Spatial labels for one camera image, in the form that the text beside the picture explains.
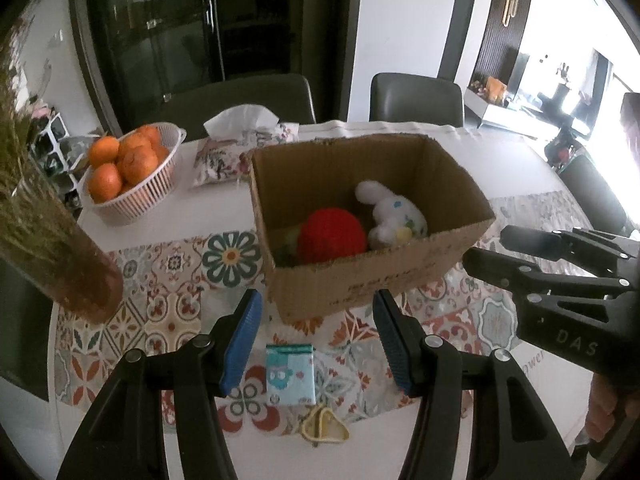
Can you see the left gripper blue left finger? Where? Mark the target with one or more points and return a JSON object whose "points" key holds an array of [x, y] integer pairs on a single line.
{"points": [[239, 334]]}

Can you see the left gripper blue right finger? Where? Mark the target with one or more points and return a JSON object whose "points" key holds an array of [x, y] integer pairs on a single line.
{"points": [[401, 336]]}

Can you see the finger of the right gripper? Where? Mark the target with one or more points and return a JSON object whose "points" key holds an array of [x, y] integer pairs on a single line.
{"points": [[588, 249], [517, 276]]}

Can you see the blue cartoon tissue pack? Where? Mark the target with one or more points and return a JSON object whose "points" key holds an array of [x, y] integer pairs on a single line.
{"points": [[290, 375]]}

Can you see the white bunny plush toy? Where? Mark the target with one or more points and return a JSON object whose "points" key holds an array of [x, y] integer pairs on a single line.
{"points": [[397, 220]]}

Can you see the yellow elastic band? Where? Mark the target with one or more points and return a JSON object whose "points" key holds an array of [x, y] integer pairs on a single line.
{"points": [[322, 426]]}

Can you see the red green fuzzy plush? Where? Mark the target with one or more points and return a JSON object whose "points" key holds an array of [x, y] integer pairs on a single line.
{"points": [[326, 235]]}

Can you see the person's right hand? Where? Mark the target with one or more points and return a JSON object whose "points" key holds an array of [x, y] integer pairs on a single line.
{"points": [[603, 400]]}

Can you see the dark side chair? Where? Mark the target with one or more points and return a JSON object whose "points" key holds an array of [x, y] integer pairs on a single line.
{"points": [[569, 159]]}

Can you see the patterned table runner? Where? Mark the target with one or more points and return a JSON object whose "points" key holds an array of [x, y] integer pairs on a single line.
{"points": [[175, 290]]}

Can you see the white low tv cabinet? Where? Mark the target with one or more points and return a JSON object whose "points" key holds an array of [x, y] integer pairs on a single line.
{"points": [[516, 120]]}

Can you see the brown cardboard box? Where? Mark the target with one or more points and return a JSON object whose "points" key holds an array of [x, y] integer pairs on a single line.
{"points": [[289, 182]]}

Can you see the white fruit basket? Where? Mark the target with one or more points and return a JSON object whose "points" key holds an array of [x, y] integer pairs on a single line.
{"points": [[143, 197]]}

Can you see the dark chair right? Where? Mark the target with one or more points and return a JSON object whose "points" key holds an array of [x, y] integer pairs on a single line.
{"points": [[397, 97]]}

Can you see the orange fruit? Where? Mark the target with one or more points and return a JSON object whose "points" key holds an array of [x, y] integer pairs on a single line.
{"points": [[138, 164], [105, 183]]}

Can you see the floral tissue box cover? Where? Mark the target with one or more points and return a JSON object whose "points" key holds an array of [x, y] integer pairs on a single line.
{"points": [[232, 136]]}

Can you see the glass vase with dried flowers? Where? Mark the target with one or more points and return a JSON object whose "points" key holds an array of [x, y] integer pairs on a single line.
{"points": [[39, 237]]}

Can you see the dark chair left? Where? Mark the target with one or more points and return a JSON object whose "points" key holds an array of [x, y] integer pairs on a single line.
{"points": [[288, 96]]}

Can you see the white shoe rack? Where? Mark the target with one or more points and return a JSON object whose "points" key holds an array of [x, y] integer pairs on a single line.
{"points": [[61, 156]]}

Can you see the dark glass cabinet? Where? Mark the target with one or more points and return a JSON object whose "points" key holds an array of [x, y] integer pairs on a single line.
{"points": [[138, 56]]}

